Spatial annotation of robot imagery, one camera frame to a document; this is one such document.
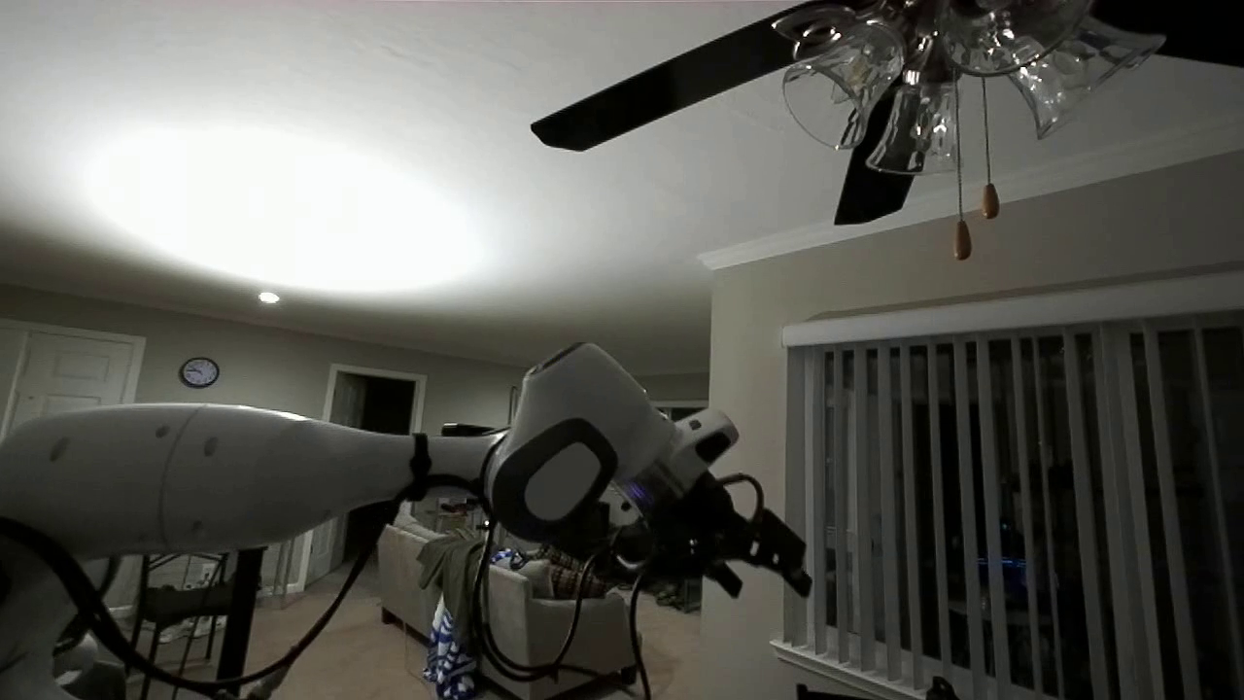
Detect dark side table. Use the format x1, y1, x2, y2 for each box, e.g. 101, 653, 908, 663
133, 544, 268, 686

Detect white trimmed dark doorway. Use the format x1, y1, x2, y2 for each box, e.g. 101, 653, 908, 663
323, 361, 431, 440

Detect clear glass lamp shade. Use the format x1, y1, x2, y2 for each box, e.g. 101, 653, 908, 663
949, 2, 1041, 76
783, 0, 908, 91
777, 54, 870, 152
1005, 36, 1107, 139
861, 69, 964, 180
1067, 10, 1168, 75

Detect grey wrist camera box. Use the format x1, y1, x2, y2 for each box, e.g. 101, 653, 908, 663
668, 403, 743, 473

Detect white panelled room door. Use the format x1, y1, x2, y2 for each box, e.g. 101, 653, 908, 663
0, 316, 148, 444

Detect short pull chain wooden knob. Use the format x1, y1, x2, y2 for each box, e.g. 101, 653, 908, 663
979, 75, 1002, 222

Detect round wall clock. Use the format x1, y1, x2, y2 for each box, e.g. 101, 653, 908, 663
176, 355, 224, 391

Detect ceiling fan motor hub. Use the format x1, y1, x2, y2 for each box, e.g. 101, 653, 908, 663
891, 0, 1024, 54

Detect short-looking black fan blade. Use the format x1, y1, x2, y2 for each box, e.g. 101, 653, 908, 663
831, 75, 923, 230

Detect long black fan blade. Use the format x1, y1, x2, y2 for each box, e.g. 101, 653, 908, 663
526, 8, 812, 156

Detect blue patterned bag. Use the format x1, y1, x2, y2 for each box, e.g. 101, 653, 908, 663
424, 593, 487, 700

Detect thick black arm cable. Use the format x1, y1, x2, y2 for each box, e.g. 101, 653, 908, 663
0, 509, 399, 694

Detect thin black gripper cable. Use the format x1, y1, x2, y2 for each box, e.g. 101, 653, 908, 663
461, 470, 770, 700

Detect black fan blade cut off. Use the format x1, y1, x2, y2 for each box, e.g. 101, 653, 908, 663
1085, 0, 1244, 69

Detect white window valance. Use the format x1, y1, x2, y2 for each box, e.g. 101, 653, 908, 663
777, 268, 1244, 348

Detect patterned sofa cushion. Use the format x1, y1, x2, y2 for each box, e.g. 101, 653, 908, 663
496, 539, 612, 603

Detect white window sill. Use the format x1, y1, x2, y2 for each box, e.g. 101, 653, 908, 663
770, 638, 938, 700

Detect long pull chain wooden knob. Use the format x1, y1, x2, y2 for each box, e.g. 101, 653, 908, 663
951, 75, 976, 265

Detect white vertical window blinds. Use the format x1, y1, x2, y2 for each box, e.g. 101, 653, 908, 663
781, 323, 1244, 700

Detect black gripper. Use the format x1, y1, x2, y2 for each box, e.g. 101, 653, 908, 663
629, 454, 816, 603

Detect beige sofa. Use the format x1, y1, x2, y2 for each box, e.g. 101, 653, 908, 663
373, 509, 641, 693

